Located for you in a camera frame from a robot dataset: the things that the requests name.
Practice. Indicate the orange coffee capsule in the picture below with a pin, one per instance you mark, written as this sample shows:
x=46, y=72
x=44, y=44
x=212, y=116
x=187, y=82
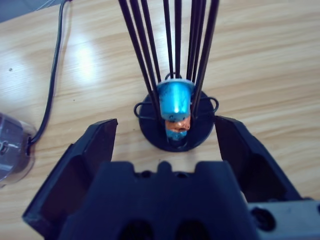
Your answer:
x=178, y=125

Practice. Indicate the black capsule holder with rods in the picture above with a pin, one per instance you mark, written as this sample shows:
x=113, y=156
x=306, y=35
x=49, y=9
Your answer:
x=200, y=135

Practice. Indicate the light blue coffee capsule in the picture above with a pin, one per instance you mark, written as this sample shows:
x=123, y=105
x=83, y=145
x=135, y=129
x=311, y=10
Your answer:
x=175, y=100

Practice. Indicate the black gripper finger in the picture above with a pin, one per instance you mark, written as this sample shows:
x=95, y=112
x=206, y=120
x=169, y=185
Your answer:
x=250, y=162
x=82, y=162

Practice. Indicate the clear water tank dark lid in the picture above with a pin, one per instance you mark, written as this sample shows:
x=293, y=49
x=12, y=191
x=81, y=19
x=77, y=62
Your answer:
x=12, y=150

